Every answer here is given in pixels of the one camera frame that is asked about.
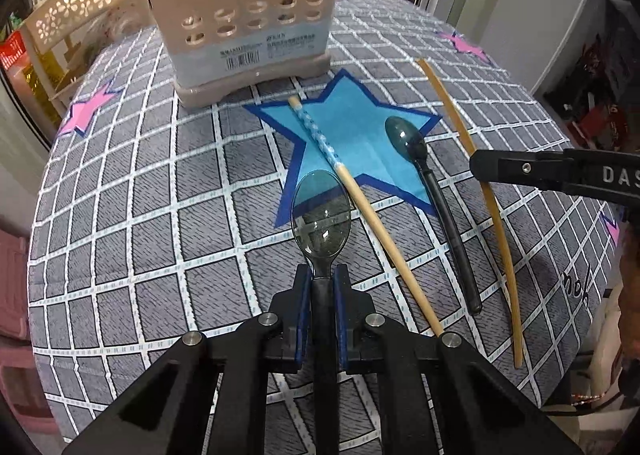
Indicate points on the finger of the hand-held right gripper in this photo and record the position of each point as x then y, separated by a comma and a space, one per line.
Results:
520, 169

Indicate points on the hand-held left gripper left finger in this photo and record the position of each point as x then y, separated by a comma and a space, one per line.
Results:
300, 307

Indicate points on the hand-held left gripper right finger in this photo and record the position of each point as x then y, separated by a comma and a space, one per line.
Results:
342, 307

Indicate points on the bamboo chopstick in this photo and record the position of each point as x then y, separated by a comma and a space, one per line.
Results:
370, 215
500, 235

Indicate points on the dark transparent plastic spoon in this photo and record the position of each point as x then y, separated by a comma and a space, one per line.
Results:
320, 215
407, 137

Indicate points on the beige plastic utensil holder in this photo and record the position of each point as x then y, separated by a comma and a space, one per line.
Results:
240, 30

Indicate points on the person's right forearm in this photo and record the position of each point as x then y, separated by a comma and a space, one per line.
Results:
629, 325

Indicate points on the red packaging clutter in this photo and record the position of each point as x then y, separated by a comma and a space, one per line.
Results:
600, 85

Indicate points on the grey checked star tablecloth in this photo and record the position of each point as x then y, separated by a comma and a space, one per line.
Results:
150, 210

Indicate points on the pink plastic stool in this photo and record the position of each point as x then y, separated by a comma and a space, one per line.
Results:
20, 325

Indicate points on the beige flower-cutout plastic basket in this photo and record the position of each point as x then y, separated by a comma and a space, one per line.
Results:
75, 10

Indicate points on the red labelled box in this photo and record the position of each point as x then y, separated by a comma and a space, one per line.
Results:
11, 52

